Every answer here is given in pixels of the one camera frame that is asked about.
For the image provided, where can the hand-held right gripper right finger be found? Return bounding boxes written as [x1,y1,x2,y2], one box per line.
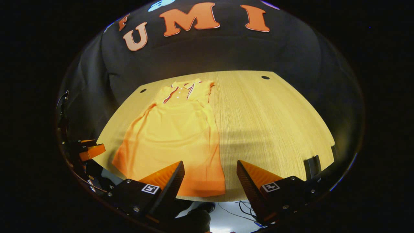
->
[236,160,324,226]

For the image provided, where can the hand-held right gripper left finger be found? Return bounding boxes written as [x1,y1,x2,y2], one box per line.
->
[107,161,185,225]

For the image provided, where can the orange T-shirt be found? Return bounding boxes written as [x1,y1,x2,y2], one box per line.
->
[112,79,226,198]

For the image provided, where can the person's dark legs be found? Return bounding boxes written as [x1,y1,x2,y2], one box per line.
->
[171,199,216,233]

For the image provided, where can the black floor cable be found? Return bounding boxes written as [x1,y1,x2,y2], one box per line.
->
[217,200,259,224]

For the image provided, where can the dark bracket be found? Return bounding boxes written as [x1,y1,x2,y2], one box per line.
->
[304,155,322,180]

